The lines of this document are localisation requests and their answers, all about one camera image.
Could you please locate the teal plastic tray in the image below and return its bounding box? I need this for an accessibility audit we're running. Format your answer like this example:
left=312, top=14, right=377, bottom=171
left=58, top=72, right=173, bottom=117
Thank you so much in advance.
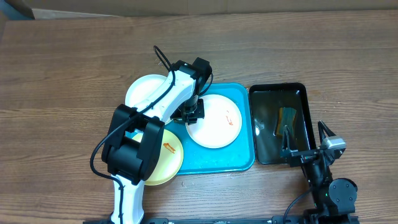
left=165, top=83, right=255, bottom=175

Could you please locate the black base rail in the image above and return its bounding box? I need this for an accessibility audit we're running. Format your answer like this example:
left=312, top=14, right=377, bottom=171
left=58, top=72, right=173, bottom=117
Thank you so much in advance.
left=82, top=215, right=360, bottom=224

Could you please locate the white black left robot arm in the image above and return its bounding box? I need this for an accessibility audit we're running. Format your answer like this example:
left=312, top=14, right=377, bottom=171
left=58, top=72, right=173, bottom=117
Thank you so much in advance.
left=99, top=58, right=212, bottom=223

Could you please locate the green yellow sponge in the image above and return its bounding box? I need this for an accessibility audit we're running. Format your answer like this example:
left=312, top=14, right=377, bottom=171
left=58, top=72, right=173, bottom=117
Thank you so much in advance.
left=274, top=107, right=297, bottom=138

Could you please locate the black tray with water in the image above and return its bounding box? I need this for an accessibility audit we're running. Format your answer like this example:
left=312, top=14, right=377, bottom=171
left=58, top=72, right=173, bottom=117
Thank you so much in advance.
left=249, top=82, right=316, bottom=164

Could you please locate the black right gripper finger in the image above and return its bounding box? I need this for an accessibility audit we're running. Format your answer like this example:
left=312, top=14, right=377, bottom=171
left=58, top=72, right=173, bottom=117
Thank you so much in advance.
left=280, top=125, right=294, bottom=157
left=317, top=120, right=335, bottom=142

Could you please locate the yellow plate with orange stain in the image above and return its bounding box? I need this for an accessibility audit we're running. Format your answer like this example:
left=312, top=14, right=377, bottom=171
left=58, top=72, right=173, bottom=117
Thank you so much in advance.
left=145, top=130, right=183, bottom=186

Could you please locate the white plate with red stain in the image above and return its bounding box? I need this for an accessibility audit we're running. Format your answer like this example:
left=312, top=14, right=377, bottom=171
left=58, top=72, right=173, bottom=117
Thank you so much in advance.
left=186, top=94, right=243, bottom=149

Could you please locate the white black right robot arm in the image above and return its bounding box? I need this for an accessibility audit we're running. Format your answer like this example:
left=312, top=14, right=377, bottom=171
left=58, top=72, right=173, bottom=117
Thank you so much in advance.
left=280, top=121, right=359, bottom=223

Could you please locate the cardboard sheet at back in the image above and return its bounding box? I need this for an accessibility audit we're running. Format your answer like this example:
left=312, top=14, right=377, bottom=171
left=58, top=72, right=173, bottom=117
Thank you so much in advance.
left=24, top=0, right=397, bottom=17

